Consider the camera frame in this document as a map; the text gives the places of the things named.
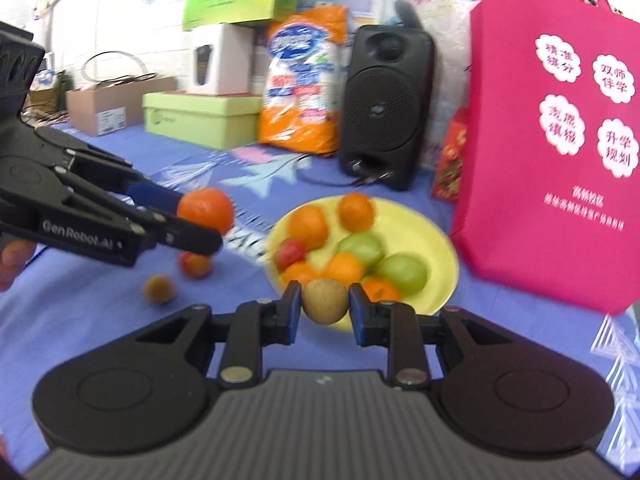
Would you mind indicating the white cup box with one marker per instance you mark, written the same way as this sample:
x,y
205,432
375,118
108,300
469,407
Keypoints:
x,y
219,59

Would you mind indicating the large stemmed mandarin orange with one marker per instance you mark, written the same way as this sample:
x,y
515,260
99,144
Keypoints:
x,y
380,289

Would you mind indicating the yellow plastic plate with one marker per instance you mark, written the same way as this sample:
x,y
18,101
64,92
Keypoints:
x,y
402,230

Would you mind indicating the blue patterned tablecloth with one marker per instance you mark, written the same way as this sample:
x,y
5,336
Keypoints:
x,y
63,305

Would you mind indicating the black speaker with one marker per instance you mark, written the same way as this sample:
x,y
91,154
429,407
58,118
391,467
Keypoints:
x,y
387,99

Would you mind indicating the brown cardboard box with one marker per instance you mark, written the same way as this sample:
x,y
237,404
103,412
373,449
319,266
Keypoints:
x,y
98,111

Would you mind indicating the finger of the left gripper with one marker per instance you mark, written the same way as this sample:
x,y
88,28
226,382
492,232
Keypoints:
x,y
149,194
161,228

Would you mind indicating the red gift box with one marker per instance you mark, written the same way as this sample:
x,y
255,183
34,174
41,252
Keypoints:
x,y
447,177

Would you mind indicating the oblong orange fruit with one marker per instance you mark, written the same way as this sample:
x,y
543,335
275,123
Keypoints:
x,y
308,225

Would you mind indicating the small red fruit back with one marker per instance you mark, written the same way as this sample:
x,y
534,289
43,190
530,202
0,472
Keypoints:
x,y
195,266

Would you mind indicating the green mango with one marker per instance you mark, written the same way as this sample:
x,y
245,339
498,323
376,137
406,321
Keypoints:
x,y
408,273

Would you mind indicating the pink non-woven tote bag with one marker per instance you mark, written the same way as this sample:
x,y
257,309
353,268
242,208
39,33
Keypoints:
x,y
549,194

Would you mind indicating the light green shoe box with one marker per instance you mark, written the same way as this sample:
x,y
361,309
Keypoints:
x,y
218,122

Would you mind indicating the red tomato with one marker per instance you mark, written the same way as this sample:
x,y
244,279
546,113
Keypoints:
x,y
289,251

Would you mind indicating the person's hand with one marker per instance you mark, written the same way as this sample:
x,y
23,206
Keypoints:
x,y
13,261

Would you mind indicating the small brown longan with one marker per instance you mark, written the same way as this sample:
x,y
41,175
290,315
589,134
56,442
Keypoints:
x,y
325,301
159,289

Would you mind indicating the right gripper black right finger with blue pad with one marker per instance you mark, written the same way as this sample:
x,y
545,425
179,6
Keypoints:
x,y
395,327

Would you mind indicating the green apple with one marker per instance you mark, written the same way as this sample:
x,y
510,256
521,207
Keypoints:
x,y
367,247

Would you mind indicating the orange paper cup pack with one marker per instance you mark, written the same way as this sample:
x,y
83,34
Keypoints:
x,y
299,103

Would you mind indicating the round orange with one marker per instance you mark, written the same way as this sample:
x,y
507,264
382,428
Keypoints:
x,y
208,207

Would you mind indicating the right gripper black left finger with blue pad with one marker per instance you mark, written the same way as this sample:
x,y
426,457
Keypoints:
x,y
253,326

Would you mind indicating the small orange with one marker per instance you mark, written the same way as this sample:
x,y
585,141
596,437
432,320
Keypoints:
x,y
301,272
345,268

